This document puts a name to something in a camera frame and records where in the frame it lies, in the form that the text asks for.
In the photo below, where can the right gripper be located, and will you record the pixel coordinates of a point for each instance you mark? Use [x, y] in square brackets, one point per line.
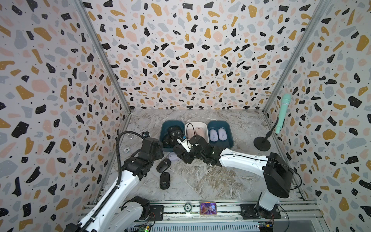
[186, 157]

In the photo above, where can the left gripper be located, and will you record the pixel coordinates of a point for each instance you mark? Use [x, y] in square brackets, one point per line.
[161, 152]

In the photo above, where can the purple mouse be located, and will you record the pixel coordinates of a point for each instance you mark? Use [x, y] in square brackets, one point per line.
[213, 135]
[173, 157]
[222, 134]

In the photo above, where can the black mouse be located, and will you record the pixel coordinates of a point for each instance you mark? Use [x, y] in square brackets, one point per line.
[164, 181]
[163, 165]
[167, 141]
[175, 134]
[173, 128]

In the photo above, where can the pink mouse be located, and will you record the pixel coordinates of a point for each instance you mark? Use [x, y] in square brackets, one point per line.
[200, 131]
[190, 133]

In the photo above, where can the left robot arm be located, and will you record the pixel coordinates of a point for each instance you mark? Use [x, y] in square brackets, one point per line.
[111, 214]

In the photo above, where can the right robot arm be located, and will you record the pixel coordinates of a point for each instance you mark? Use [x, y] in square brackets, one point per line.
[277, 174]

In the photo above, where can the white storage box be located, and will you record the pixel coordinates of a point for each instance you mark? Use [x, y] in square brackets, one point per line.
[193, 125]

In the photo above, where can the left teal storage box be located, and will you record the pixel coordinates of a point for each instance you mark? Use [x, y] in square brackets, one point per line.
[164, 132]

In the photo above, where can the teal storage box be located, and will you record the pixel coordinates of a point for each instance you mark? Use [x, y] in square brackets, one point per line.
[216, 124]
[164, 132]

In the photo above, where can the right teal storage box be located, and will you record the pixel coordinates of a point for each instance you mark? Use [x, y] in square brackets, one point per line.
[216, 124]

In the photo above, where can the small colourful screen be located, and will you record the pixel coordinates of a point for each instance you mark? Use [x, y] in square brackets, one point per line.
[208, 208]

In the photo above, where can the green microphone on stand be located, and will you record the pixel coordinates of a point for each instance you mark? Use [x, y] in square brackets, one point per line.
[262, 143]

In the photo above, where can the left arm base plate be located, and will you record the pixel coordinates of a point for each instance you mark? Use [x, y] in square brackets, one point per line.
[151, 213]

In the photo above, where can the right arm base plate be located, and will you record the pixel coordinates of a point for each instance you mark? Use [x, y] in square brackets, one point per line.
[255, 211]

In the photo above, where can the aluminium front rail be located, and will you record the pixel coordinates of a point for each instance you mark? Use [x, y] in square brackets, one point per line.
[296, 216]

